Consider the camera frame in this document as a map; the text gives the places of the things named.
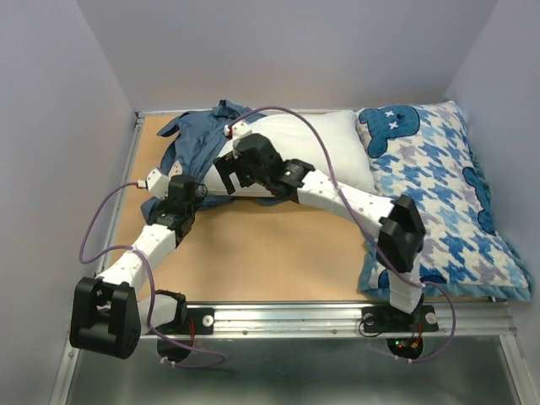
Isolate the blue white houndstooth pillow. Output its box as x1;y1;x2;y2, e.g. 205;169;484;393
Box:
358;100;534;302

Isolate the blue cartoon letter pillowcase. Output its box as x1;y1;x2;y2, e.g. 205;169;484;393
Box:
141;99;279;216

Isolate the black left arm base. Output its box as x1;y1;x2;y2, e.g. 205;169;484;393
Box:
150;289;215;336

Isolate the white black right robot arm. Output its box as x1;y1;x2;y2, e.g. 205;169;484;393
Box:
213;133;426;329

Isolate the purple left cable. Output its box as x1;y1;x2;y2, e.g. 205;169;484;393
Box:
78;180;226;370

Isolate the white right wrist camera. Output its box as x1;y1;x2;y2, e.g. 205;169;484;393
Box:
224;121;252;140

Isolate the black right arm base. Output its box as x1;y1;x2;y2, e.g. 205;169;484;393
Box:
360;305;439;335

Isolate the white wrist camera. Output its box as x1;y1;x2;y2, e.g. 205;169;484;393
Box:
145;167;170;199
224;121;252;140

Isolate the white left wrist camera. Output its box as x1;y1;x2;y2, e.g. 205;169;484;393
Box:
145;167;170;199

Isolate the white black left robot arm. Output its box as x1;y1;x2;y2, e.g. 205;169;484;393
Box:
69;171;205;359

